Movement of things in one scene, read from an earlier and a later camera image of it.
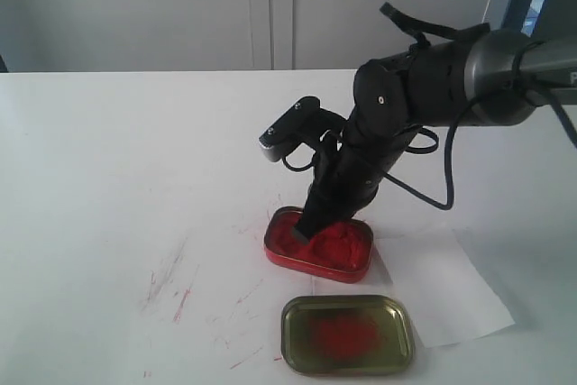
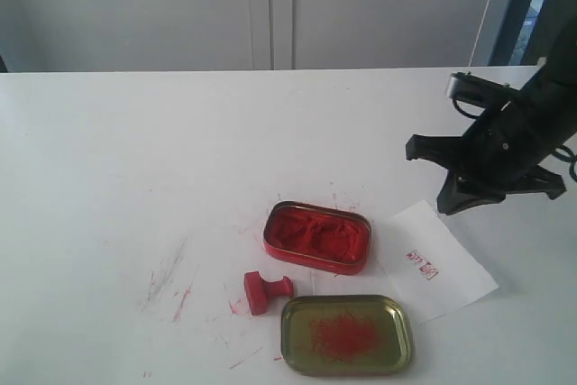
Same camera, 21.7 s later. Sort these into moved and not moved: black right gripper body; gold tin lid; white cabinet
Moved: black right gripper body
Not moved: white cabinet; gold tin lid
